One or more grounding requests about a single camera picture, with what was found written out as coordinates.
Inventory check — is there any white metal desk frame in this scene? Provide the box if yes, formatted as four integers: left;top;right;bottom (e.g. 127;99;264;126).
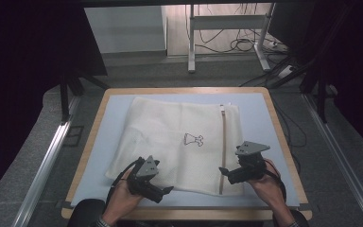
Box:
186;3;277;75

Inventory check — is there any aluminium rail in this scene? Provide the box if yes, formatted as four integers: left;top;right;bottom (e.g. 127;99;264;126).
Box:
11;121;73;227
301;93;363;227

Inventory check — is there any white power strip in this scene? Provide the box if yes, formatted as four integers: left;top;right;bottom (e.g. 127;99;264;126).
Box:
277;64;296;79

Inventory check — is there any white cabinet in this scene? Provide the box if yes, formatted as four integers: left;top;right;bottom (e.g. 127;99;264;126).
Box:
83;5;168;55

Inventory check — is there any white mesh laundry bag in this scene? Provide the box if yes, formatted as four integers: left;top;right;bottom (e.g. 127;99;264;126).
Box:
104;96;246;198

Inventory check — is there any dark floor grille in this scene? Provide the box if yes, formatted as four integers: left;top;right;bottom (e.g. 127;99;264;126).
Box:
62;125;85;148

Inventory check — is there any wooden table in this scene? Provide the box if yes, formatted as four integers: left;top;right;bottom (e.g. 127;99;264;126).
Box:
60;87;314;221

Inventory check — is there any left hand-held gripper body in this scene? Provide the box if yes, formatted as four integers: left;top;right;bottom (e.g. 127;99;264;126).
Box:
127;154;166;202

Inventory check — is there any dark curtain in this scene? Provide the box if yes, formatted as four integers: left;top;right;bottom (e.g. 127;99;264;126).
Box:
0;0;109;204
308;0;363;160

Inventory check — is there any person's right hand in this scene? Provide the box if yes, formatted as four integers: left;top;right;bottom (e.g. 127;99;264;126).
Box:
248;158;287;213

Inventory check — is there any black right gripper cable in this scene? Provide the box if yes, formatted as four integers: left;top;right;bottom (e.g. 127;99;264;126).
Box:
263;159;288;203

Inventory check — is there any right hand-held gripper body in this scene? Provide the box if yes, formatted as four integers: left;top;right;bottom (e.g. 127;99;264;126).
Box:
226;140;271;185

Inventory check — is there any light blue table mat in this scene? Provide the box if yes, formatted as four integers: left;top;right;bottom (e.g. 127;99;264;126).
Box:
70;92;301;209

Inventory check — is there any person's dark clothing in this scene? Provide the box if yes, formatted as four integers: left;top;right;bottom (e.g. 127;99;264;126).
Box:
66;198;107;227

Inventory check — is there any black metal stand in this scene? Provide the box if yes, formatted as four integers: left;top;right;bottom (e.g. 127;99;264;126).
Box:
266;3;355;125
59;70;111;125

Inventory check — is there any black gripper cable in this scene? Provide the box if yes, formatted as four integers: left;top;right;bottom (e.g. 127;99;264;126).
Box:
263;159;288;203
104;156;147;207

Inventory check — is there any person's left hand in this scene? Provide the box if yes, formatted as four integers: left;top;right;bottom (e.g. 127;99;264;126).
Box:
102;175;145;225

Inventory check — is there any tangle of black floor cables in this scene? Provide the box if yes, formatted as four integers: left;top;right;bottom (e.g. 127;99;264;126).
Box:
197;3;288;55

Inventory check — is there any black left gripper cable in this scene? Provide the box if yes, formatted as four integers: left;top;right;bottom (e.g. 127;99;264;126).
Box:
104;156;147;207

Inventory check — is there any black floor cable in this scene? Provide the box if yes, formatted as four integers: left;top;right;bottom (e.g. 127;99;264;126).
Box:
272;99;308;174

